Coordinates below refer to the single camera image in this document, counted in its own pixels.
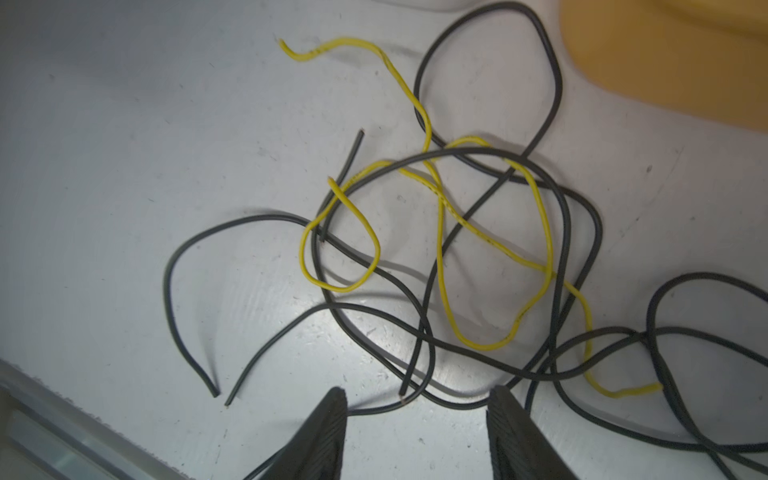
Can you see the yellow tray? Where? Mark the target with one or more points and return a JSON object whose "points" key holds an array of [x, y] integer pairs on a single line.
{"points": [[707, 59]]}

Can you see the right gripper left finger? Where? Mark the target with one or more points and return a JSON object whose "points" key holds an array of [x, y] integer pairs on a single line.
{"points": [[316, 450]]}

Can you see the aluminium front rail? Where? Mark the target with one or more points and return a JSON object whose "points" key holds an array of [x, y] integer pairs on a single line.
{"points": [[44, 436]]}

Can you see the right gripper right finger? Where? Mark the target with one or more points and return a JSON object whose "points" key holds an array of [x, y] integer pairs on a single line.
{"points": [[518, 449]]}

